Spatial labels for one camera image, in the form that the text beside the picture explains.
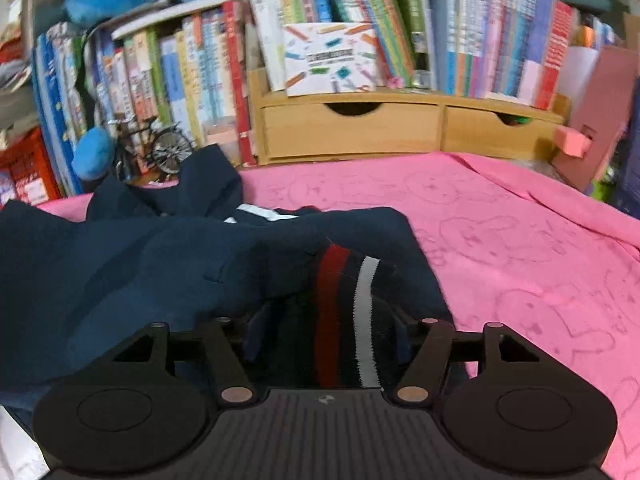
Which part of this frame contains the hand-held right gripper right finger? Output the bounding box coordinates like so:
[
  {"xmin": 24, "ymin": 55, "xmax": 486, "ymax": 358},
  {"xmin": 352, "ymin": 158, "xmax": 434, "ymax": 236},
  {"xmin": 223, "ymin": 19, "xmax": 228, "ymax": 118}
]
[{"xmin": 394, "ymin": 319, "xmax": 541, "ymax": 405}]

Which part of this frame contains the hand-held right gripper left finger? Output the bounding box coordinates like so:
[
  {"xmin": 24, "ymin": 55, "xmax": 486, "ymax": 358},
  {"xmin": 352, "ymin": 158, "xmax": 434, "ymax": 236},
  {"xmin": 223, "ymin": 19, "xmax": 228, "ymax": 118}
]
[{"xmin": 112, "ymin": 305, "xmax": 273, "ymax": 406}]

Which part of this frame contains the white and navy jacket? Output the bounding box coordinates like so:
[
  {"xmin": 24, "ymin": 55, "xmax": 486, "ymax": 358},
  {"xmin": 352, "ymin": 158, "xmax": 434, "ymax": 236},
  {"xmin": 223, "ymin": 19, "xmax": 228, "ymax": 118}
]
[{"xmin": 0, "ymin": 145, "xmax": 468, "ymax": 480}]

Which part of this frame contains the pink rabbit print blanket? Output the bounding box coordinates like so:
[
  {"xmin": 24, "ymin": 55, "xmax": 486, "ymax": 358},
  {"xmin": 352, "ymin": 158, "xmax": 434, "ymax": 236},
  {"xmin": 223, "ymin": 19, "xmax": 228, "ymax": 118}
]
[{"xmin": 35, "ymin": 152, "xmax": 640, "ymax": 480}]

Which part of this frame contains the model bicycle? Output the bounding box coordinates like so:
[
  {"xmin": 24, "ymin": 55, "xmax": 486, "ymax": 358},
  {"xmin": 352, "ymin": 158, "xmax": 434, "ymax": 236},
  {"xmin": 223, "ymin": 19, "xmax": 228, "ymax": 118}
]
[{"xmin": 107, "ymin": 116, "xmax": 196, "ymax": 181}]

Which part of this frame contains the clear jar with pink lid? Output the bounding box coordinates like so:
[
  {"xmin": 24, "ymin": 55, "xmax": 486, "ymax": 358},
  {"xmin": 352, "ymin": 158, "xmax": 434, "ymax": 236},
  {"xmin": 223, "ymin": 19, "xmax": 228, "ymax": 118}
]
[{"xmin": 205, "ymin": 120, "xmax": 241, "ymax": 166}]

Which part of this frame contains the wooden drawer organizer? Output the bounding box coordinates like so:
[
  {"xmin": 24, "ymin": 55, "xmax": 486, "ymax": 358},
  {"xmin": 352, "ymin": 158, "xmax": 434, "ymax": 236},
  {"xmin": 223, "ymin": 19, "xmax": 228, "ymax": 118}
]
[{"xmin": 247, "ymin": 67, "xmax": 571, "ymax": 166}]

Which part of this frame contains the row of assorted paperback books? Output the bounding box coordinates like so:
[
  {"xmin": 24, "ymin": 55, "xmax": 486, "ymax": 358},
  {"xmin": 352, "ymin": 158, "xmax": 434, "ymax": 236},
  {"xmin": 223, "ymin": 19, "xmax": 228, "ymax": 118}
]
[{"xmin": 85, "ymin": 0, "xmax": 258, "ymax": 168}]

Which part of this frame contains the red plastic crate with sticker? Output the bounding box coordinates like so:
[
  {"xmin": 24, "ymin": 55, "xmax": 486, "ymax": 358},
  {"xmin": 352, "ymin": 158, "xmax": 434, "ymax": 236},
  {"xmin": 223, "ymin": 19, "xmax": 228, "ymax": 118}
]
[{"xmin": 0, "ymin": 127, "xmax": 63, "ymax": 206}]

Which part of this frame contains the row of thin blue books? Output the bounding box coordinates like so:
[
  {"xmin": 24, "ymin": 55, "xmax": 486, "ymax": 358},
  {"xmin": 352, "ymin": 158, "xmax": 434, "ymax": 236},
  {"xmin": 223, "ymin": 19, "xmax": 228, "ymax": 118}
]
[{"xmin": 30, "ymin": 30, "xmax": 93, "ymax": 196}]

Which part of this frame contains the pink cardboard box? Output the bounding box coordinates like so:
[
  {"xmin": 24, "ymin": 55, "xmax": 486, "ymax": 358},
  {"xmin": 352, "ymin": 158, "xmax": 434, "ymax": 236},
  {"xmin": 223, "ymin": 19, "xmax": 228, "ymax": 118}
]
[{"xmin": 552, "ymin": 45, "xmax": 640, "ymax": 193}]

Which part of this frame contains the white box with pencil print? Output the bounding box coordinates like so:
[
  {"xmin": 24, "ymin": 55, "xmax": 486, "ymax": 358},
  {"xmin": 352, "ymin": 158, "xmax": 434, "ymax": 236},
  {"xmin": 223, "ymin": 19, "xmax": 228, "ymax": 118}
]
[{"xmin": 282, "ymin": 22, "xmax": 386, "ymax": 97}]

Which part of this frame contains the row of colourful upright books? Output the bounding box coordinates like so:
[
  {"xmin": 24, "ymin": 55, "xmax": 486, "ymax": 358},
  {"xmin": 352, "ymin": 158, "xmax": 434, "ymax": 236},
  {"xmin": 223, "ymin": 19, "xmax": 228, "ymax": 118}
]
[{"xmin": 245, "ymin": 0, "xmax": 576, "ymax": 111}]

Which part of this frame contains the white shelf board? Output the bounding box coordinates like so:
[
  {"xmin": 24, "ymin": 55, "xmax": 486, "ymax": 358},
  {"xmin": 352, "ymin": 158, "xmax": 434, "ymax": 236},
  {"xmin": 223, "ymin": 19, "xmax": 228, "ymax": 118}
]
[{"xmin": 112, "ymin": 0, "xmax": 248, "ymax": 41}]

